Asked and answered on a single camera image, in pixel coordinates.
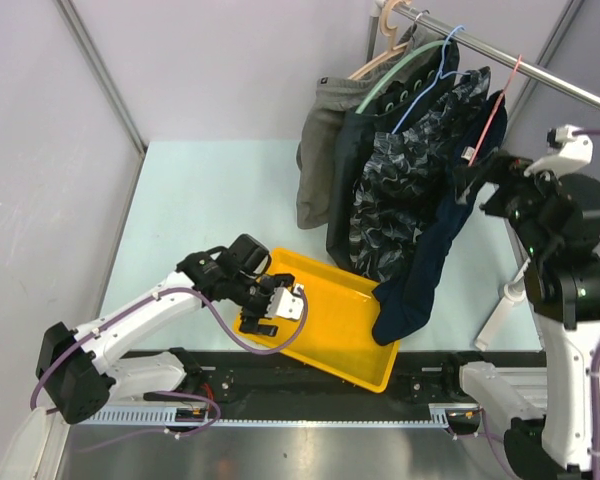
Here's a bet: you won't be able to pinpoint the yellow plastic tray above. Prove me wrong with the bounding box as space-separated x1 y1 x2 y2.
232 246 401 395

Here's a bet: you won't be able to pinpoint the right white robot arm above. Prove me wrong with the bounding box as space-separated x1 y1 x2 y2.
441 152 600 479

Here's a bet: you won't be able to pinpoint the metal clothes rail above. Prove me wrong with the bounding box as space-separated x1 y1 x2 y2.
393 6 600 111

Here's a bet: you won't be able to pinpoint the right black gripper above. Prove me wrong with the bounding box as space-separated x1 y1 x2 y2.
452 147 567 255

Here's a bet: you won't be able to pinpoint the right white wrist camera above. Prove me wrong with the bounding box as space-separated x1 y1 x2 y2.
524 124 593 178

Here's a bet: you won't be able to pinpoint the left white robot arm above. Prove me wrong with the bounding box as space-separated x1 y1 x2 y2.
29 234 309 425

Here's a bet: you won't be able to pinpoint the green hanger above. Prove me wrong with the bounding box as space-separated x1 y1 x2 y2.
355 40 444 114

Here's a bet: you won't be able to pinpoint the wooden hanger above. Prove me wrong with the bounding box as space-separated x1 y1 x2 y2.
348 0 411 81

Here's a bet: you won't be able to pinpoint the navy blue shorts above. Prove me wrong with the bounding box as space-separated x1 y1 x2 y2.
371 91 508 346

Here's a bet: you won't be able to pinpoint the dark teal shorts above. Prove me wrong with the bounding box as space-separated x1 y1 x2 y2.
326 41 460 271

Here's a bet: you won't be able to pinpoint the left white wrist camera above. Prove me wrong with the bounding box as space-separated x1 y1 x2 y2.
268 284 305 321

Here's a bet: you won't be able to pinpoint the pink wire hanger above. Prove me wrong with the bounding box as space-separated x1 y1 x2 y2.
468 54 523 167

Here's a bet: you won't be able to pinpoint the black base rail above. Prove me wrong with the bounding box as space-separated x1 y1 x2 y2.
102 349 504 436

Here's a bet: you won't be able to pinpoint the grey sweat shorts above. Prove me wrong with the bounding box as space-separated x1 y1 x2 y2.
296 25 439 230

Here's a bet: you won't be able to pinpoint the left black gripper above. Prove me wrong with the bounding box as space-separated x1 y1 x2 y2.
228 272 294 336

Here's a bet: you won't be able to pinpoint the leaf patterned shorts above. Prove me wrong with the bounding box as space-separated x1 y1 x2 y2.
348 67 495 282

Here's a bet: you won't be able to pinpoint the blue wire hanger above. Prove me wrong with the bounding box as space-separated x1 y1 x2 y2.
391 25 466 134

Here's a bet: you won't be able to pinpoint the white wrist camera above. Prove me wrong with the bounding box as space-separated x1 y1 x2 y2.
268 284 305 321
524 124 593 178

